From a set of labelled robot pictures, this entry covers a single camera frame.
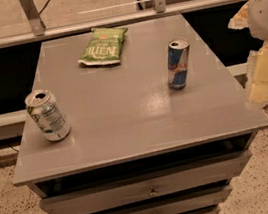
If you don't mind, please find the green chip bag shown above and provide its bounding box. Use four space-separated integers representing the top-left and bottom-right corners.
78 27 128 66

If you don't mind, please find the grey drawer cabinet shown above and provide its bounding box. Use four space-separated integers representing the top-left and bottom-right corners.
13 15 268 214

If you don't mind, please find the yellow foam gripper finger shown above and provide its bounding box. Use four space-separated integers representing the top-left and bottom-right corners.
245 40 268 106
228 3 249 30

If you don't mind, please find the white green 7up can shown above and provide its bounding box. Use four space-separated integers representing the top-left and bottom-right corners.
25 89 71 142

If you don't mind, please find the grey metal railing frame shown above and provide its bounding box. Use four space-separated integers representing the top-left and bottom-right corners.
0 0 244 48

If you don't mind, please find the blue silver Red Bull can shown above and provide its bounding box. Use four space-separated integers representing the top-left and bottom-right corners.
167 37 190 90

